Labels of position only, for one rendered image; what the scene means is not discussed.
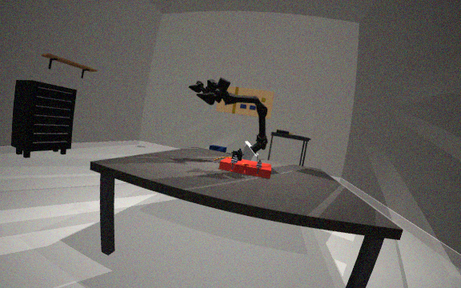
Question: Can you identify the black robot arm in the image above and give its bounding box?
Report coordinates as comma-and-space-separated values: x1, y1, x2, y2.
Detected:
207, 78, 267, 154

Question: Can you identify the red flat rectangular plate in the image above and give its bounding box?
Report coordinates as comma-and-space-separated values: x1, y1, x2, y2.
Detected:
219, 155, 271, 178

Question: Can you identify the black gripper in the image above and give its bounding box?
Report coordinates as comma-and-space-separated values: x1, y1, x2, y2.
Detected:
189, 81, 217, 106

